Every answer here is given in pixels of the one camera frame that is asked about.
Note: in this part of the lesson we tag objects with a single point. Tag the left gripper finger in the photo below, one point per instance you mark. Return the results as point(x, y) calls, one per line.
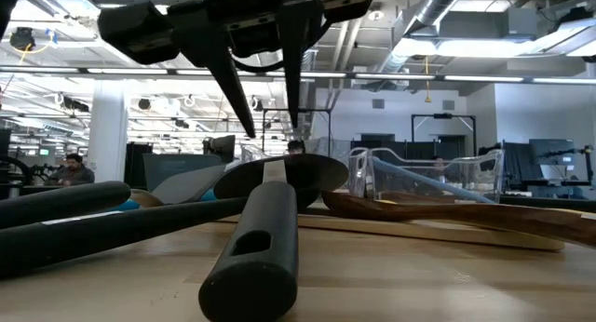
point(209, 38)
point(298, 57)

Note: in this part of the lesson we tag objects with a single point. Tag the yellow spoon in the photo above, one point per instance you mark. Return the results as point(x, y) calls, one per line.
point(391, 202)

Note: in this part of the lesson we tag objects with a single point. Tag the small blue spoon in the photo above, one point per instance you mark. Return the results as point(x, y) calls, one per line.
point(125, 205)

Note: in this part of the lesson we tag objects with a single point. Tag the slotted light wooden spatula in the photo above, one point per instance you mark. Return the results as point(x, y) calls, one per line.
point(419, 235)

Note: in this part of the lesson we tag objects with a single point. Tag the black wide round turner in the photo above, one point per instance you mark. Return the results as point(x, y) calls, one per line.
point(251, 275)

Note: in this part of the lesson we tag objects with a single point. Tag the black rectangular spatula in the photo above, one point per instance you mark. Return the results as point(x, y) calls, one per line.
point(56, 202)

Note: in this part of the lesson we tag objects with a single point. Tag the brown wooden spoon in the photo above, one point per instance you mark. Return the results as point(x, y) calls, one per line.
point(465, 215)

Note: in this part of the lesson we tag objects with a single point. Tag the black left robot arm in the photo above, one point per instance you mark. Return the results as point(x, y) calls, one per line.
point(139, 31)

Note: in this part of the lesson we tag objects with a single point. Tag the person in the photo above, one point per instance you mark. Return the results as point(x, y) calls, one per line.
point(70, 173)
point(438, 163)
point(295, 147)

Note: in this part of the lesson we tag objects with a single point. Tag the dark computer monitor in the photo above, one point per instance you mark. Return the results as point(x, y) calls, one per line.
point(221, 146)
point(551, 150)

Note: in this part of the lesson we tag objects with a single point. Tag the white building column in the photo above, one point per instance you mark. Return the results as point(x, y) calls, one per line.
point(108, 126)

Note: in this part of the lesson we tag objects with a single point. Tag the black panel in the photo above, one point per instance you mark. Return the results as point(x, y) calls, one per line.
point(139, 159)

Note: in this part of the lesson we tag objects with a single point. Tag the black ceiling device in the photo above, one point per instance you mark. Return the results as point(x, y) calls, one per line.
point(22, 38)

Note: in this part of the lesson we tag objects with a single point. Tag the long ceiling light strip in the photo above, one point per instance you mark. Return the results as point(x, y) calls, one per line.
point(484, 78)

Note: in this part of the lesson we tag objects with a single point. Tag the clear plastic bin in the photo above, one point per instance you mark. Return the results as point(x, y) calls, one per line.
point(493, 168)

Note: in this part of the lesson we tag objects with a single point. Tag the black curtain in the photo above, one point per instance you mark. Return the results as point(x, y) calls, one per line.
point(514, 166)

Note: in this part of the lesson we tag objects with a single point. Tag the black metal frame stand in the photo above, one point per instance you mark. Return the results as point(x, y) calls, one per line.
point(442, 115)

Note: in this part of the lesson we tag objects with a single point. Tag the black metal table frame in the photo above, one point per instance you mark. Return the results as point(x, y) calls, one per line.
point(549, 202)

